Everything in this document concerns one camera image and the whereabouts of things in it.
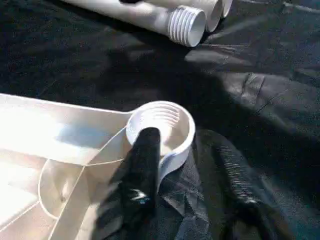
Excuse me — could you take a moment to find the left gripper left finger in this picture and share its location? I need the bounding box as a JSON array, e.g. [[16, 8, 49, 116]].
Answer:
[[96, 126, 163, 240]]

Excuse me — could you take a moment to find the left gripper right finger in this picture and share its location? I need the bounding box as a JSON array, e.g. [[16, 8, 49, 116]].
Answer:
[[198, 129, 290, 240]]

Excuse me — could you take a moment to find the black work mat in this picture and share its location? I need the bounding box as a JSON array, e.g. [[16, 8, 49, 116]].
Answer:
[[0, 0, 320, 240]]

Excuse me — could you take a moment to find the white plastic table top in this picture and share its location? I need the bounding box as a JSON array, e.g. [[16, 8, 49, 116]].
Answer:
[[0, 92, 196, 240]]

